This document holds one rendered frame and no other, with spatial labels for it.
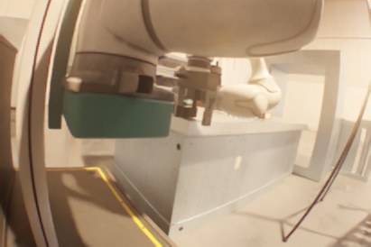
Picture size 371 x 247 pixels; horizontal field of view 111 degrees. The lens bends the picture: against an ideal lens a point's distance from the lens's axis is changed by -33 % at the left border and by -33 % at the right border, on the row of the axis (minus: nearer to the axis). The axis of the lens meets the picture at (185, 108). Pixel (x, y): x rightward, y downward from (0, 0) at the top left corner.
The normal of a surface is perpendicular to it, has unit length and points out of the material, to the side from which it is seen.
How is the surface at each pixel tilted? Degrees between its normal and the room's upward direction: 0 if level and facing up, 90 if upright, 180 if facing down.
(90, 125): 90
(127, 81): 90
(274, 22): 136
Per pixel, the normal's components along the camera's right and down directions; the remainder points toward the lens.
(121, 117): 0.65, 0.15
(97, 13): -0.18, 0.10
